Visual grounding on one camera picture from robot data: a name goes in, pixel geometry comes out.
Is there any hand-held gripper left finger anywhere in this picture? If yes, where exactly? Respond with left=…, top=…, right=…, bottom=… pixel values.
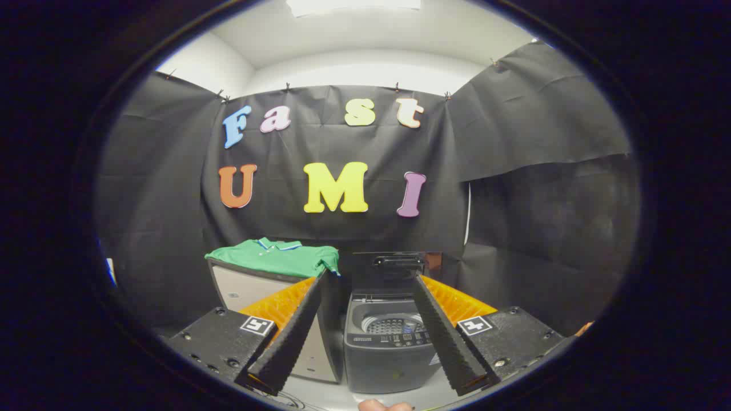
left=167, top=268, right=329, bottom=397

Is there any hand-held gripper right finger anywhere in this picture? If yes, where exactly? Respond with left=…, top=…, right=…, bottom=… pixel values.
left=412, top=274, right=572, bottom=397

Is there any grey washing machine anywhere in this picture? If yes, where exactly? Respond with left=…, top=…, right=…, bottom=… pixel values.
left=343, top=288, right=453, bottom=394

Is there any green polo shirt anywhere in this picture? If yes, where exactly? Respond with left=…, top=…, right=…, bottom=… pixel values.
left=204, top=237, right=342, bottom=279

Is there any dark washing machine lid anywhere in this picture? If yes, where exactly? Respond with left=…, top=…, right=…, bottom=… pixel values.
left=350, top=251, right=429, bottom=295

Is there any grey cabinet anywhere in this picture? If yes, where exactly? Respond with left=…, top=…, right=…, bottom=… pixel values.
left=207, top=258, right=344, bottom=384

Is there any black backdrop cloth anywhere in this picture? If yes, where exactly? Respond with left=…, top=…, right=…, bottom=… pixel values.
left=94, top=40, right=640, bottom=343

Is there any ceiling light panel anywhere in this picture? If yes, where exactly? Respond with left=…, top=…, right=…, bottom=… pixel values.
left=286, top=0, right=423, bottom=18

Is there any thin black cable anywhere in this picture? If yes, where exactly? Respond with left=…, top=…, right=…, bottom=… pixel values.
left=251, top=387, right=312, bottom=411

